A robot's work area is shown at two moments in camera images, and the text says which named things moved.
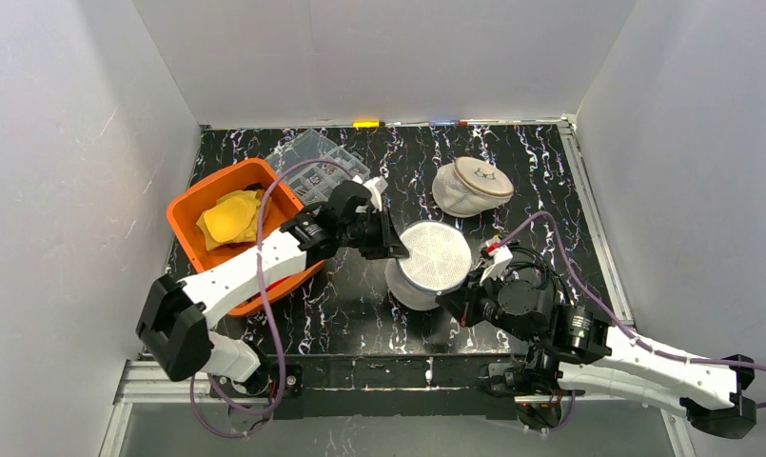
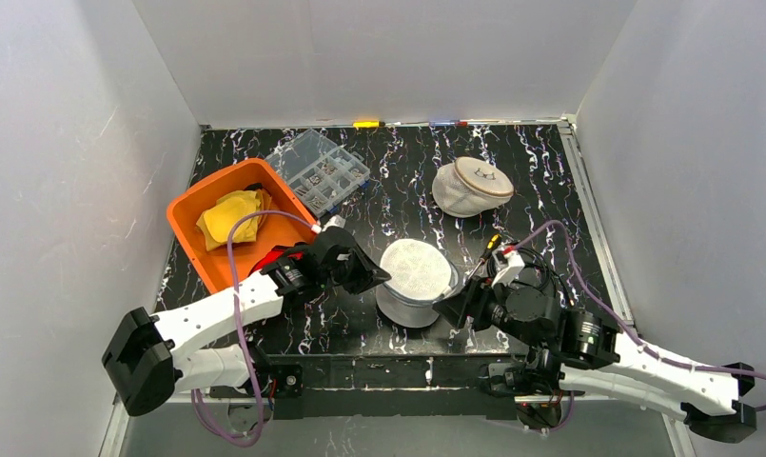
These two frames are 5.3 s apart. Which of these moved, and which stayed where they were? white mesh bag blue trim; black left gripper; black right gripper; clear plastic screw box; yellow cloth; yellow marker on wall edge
Moved: black left gripper; white mesh bag blue trim
Stayed: clear plastic screw box; yellow marker on wall edge; yellow cloth; black right gripper
